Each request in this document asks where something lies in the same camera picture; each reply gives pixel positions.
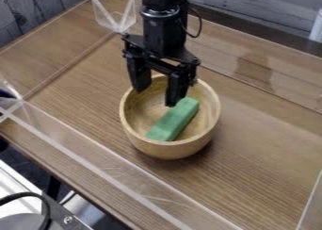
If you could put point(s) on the brown wooden bowl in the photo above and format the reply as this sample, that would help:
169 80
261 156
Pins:
140 109

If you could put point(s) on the clear acrylic table barrier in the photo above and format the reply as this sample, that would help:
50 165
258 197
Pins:
245 169

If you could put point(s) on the black table leg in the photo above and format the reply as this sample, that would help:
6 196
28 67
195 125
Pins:
54 188

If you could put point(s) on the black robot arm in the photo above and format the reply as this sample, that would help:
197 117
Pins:
158 49

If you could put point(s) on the white post at right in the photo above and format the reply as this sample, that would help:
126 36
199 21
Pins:
316 35

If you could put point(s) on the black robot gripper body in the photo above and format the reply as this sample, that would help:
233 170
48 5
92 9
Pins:
161 44

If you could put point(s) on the green rectangular block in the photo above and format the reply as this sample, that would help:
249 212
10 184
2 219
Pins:
174 120

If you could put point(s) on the grey metal bracket with screw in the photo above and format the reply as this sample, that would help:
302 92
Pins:
63 219

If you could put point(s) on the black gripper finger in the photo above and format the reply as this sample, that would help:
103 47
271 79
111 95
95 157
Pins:
177 88
139 72

